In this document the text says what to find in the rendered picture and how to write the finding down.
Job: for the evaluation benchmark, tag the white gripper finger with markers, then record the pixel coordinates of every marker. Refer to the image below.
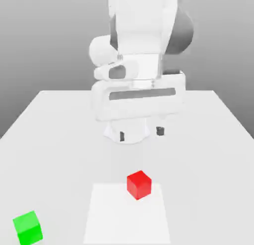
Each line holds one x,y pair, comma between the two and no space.
160,131
122,136

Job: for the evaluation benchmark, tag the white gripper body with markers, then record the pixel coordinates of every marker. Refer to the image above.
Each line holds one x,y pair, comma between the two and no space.
139,108

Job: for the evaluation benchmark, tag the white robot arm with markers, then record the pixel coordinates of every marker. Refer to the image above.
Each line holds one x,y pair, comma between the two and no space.
139,26

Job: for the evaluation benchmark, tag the small red cube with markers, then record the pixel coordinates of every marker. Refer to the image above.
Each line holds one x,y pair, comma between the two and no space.
139,184

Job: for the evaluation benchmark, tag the small green cube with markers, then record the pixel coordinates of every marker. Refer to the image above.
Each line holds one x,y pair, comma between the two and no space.
27,228

